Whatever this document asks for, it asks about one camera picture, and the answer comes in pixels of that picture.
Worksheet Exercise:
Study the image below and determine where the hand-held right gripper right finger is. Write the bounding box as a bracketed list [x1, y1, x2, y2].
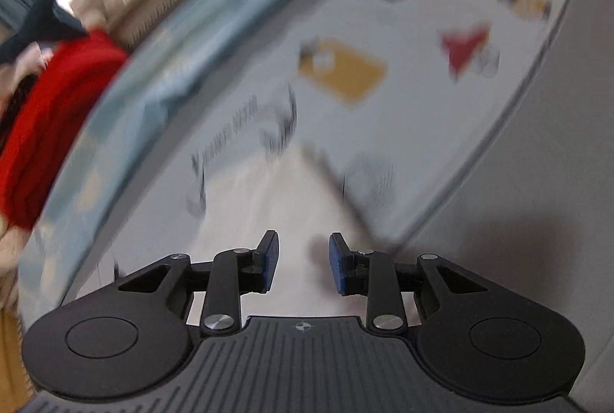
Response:
[328, 231, 486, 335]

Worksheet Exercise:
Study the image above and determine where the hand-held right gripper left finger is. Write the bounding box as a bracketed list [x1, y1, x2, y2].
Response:
[116, 229, 281, 337]

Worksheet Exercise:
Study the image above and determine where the white garment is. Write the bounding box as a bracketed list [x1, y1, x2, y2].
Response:
[96, 144, 408, 322]

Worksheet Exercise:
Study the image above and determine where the printed cartoon blanket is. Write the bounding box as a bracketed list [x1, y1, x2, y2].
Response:
[19, 0, 591, 313]

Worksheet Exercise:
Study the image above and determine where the grey bed mat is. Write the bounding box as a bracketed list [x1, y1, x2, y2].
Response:
[393, 0, 614, 399]

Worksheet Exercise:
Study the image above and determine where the red cloth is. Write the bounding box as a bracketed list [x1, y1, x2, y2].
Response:
[0, 29, 131, 231]

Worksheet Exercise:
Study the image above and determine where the dark blue cloth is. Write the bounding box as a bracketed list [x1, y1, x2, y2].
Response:
[0, 0, 91, 64]

